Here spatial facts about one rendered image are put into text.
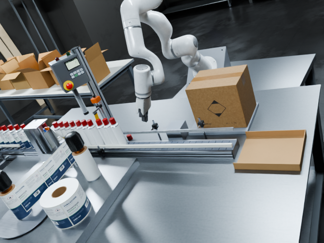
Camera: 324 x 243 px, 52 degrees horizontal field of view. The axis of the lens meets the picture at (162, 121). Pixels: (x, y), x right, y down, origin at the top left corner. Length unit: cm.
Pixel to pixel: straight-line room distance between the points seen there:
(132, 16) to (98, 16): 551
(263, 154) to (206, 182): 31
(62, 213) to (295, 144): 114
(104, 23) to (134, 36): 561
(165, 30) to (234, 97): 56
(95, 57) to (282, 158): 257
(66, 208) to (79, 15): 559
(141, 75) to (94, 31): 546
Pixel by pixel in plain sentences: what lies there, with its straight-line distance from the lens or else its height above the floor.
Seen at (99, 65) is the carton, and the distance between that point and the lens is 377.
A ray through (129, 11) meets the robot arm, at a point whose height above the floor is 162.
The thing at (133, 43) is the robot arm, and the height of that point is 148.
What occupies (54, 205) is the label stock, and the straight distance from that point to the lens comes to 164.
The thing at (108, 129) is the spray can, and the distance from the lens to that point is 202.
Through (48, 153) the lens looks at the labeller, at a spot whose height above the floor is 94.
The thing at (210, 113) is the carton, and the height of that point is 96.
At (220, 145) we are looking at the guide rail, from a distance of 171.
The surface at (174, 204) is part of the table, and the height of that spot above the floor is 83.
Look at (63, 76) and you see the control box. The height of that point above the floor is 138.
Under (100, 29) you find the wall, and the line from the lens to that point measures 721.
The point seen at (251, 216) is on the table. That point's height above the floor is 83.
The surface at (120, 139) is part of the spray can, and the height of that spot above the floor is 95.
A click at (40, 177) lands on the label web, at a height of 101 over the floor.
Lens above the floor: 187
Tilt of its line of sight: 27 degrees down
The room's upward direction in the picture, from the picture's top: 22 degrees counter-clockwise
